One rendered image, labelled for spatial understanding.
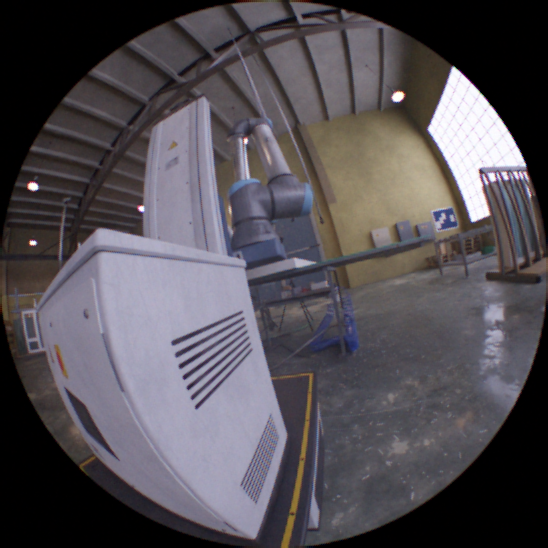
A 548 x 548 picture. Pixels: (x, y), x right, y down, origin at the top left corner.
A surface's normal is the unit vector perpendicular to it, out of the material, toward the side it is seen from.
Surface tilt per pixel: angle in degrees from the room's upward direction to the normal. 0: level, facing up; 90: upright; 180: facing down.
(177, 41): 180
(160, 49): 180
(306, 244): 90
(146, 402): 90
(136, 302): 90
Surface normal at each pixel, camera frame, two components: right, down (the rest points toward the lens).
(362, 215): -0.37, 0.02
